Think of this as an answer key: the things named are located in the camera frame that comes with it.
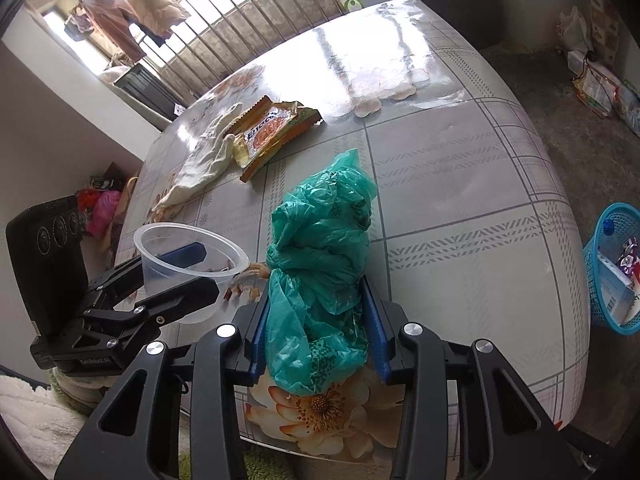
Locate clear plastic bowl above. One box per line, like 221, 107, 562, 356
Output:
134, 222, 250, 324

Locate green plastic bag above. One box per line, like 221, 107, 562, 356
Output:
266, 150, 378, 396

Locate pink cloth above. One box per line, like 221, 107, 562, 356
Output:
76, 188, 120, 238

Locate white cloth glove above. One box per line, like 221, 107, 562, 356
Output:
151, 103, 243, 214

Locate yellow Enaak snack packet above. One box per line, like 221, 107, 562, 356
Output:
224, 96, 322, 183

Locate light blue cardboard box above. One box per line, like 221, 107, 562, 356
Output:
597, 252, 634, 325

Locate blue plastic waste basket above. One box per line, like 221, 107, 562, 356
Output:
582, 203, 639, 336

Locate metal window railing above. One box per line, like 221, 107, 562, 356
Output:
139, 0, 346, 103

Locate hanging clothes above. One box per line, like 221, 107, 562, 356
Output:
79, 0, 190, 64

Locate pile of bags on floor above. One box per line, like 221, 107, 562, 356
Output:
567, 50, 639, 136

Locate white plastic bag on floor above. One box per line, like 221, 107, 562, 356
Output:
555, 6, 592, 54

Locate patterned tall box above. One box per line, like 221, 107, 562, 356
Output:
590, 0, 620, 70

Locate black camera box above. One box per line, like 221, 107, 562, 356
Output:
6, 195, 88, 336

